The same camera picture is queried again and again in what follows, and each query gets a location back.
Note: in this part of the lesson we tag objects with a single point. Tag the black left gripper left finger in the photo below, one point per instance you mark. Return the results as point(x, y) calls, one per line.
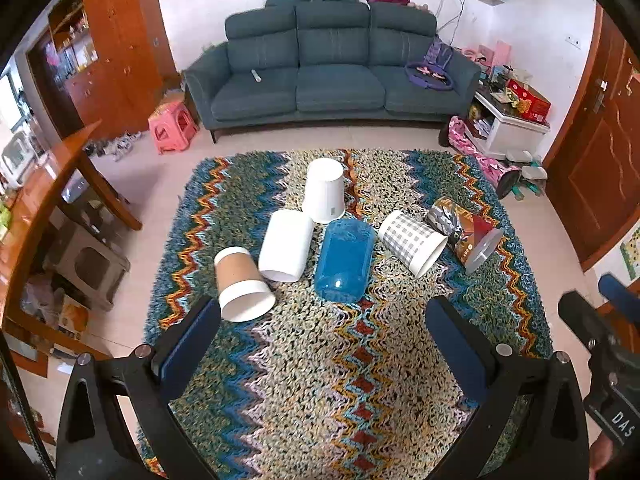
point(93, 439)

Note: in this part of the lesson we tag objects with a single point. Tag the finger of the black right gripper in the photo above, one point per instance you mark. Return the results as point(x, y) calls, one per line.
point(552, 442)

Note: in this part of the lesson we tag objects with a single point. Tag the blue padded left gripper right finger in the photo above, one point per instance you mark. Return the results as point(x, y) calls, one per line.
point(622, 299)

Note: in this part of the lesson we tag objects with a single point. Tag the red and silver cup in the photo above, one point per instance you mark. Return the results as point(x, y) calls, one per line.
point(472, 238)

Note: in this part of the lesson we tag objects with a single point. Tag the brown sleeve paper cup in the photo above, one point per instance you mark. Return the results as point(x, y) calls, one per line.
point(243, 295)

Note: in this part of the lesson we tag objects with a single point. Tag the white grid pattern cup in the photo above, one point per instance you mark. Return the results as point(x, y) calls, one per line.
point(414, 243)

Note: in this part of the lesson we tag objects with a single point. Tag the blue translucent plastic cup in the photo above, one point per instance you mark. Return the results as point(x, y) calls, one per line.
point(343, 268)

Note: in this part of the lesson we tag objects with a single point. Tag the white cylindrical cup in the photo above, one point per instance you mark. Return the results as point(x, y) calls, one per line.
point(285, 247)

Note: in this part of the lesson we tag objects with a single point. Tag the white upside-down cup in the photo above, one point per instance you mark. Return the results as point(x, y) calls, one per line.
point(324, 199)

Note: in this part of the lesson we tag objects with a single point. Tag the wooden door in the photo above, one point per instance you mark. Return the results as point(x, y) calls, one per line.
point(593, 165)

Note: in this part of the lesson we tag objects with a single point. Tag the pink patterned bag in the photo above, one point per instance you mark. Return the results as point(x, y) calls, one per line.
point(502, 177)

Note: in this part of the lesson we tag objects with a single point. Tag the grey plastic stool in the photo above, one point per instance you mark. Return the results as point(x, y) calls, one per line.
point(88, 264)

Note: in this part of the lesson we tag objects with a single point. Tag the wooden table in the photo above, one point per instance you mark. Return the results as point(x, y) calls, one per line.
point(36, 201)

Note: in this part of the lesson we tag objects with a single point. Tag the white side table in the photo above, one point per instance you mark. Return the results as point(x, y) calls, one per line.
point(496, 128)

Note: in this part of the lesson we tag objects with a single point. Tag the red cardboard box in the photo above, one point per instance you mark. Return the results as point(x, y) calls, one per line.
point(530, 104)

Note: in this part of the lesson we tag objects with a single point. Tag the colourful zigzag shag rug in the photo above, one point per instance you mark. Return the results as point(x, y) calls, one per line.
point(319, 390)

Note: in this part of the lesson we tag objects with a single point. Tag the purple bag on sofa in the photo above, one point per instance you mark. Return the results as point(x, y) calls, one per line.
point(431, 71)

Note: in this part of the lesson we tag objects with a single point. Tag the pink plastic stool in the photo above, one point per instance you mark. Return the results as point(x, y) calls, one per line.
point(172, 127)

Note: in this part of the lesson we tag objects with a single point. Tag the wooden cabinet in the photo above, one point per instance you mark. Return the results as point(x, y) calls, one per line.
point(104, 61)

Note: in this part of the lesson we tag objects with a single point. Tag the teal three-seat sofa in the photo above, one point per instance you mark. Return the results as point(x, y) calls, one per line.
point(324, 60)

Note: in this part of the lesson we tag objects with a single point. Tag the remote control on sofa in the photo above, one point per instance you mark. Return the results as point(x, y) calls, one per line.
point(256, 76)

